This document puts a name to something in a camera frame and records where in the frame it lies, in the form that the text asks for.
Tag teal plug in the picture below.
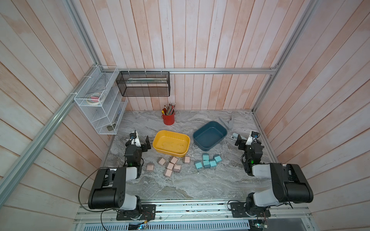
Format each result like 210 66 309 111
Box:
203 160 211 168
209 159 217 167
195 161 203 169
214 155 222 163
202 153 210 161

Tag yellow plastic tray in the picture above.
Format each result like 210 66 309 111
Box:
153 130 190 157

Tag teal plug top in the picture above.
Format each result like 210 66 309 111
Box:
202 153 210 161

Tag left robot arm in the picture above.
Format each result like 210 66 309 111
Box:
88 131 151 212

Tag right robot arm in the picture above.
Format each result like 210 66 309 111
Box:
230 131 314 217

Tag grey plastic clip tool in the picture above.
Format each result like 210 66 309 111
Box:
219 117 234 130

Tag pink plug bottom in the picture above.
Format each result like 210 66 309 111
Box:
164 169 172 178

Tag dark teal plastic tray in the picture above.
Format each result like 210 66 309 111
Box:
193 121 227 151

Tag red pencil cup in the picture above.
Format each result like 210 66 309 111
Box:
161 102 175 126

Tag tape roll on shelf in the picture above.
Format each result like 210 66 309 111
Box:
86 92 105 105

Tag white wire wall shelf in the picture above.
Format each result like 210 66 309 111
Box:
74 65 128 135

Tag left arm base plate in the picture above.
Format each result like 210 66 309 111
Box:
116 204 156 221

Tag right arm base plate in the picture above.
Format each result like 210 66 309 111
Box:
227 201 271 218

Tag black mesh wall basket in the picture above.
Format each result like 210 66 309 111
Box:
116 71 171 97

